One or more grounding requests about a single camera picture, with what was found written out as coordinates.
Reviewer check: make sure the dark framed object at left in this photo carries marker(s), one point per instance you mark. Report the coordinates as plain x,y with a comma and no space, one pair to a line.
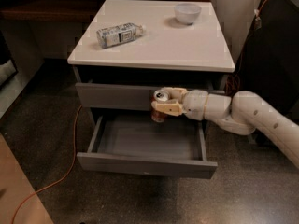
8,68

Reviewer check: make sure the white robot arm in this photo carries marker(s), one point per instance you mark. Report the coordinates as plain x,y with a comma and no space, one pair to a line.
241,114

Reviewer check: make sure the brown wooden shelf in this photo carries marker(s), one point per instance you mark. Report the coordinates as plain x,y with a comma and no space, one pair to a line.
55,10

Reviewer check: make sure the grey top drawer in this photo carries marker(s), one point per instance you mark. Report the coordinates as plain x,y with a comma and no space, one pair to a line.
113,96

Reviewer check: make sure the dark cabinet on right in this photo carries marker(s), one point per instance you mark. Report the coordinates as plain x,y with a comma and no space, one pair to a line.
269,60

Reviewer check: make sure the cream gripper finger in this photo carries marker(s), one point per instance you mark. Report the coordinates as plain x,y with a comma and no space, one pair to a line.
172,108
175,93

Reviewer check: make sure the grey drawer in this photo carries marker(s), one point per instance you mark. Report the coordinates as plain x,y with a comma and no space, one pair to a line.
132,143
113,96

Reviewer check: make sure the red coke can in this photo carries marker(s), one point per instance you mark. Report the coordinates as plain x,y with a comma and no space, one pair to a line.
160,97

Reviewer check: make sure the grey cabinet with white top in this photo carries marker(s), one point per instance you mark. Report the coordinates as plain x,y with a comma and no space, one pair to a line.
169,54

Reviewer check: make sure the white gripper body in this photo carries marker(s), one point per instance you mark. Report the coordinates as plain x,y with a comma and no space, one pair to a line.
195,104

